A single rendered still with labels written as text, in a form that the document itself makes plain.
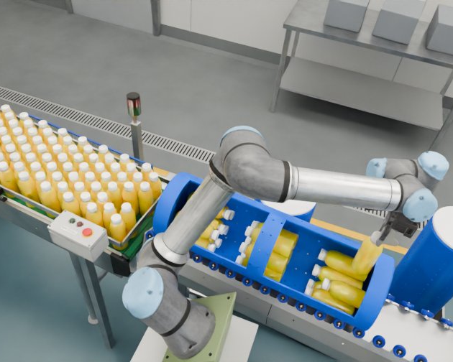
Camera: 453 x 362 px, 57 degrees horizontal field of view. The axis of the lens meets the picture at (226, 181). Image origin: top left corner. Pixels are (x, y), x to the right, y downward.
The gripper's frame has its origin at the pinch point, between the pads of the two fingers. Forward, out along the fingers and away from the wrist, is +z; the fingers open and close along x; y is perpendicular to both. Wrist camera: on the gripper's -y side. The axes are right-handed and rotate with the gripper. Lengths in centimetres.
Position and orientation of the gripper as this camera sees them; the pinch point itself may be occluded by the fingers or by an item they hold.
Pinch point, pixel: (378, 237)
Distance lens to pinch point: 141.2
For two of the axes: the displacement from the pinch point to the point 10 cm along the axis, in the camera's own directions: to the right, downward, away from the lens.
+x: 4.3, -6.2, 6.6
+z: -1.0, 6.9, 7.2
